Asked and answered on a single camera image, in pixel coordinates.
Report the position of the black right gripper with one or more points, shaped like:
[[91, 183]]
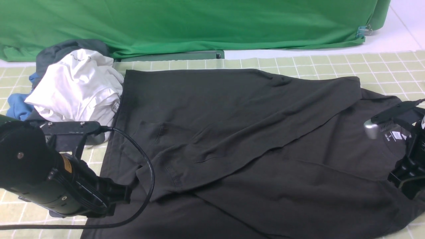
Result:
[[409, 173]]

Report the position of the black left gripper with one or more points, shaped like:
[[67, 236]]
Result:
[[71, 188]]

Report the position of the dark gray long-sleeve shirt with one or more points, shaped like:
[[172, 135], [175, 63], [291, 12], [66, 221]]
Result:
[[246, 154]]

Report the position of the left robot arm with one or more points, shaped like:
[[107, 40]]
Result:
[[41, 163]]

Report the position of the white crumpled shirt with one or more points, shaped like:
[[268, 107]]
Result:
[[82, 86]]

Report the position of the blue crumpled garment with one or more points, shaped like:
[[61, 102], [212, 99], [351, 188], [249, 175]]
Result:
[[19, 109]]

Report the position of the light green checkered tablecloth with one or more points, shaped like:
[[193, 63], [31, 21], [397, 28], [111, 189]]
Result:
[[396, 73]]

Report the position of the dark gray crumpled garment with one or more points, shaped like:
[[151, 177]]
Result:
[[55, 53]]

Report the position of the metal binder clip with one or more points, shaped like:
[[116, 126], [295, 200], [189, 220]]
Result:
[[364, 31]]

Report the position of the green backdrop cloth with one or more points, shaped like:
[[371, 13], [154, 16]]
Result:
[[140, 27]]

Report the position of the gray backdrop base bar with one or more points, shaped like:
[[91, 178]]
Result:
[[193, 55]]

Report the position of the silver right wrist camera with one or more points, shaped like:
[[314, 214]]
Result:
[[404, 114]]

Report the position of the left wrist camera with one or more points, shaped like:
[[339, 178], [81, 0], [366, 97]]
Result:
[[70, 136]]

